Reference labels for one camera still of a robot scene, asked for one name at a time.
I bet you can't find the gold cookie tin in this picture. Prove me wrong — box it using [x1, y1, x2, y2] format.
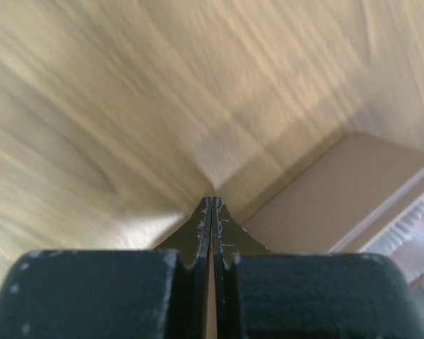
[241, 132, 424, 319]

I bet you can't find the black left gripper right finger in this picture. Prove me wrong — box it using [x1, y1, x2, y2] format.
[211, 198, 424, 338]

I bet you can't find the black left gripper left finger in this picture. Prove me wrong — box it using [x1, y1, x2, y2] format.
[0, 197, 212, 338]

